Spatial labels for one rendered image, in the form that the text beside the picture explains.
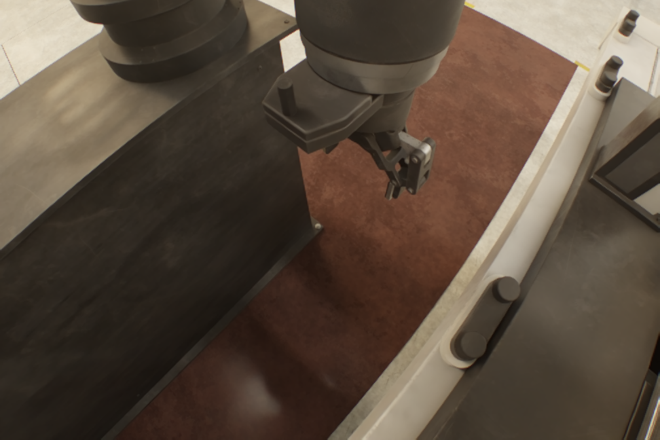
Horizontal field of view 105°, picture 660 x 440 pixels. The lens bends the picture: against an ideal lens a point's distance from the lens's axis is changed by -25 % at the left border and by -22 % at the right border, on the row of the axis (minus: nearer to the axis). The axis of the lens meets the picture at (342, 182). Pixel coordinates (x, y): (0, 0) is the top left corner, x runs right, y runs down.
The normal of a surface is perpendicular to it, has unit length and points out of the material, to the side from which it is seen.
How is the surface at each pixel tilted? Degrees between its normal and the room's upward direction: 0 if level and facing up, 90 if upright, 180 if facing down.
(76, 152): 0
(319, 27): 90
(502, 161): 0
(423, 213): 0
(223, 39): 90
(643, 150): 90
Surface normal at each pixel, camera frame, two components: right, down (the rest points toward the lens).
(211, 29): 0.34, -0.27
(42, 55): 0.01, -0.49
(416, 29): 0.31, 0.83
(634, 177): -0.67, 0.64
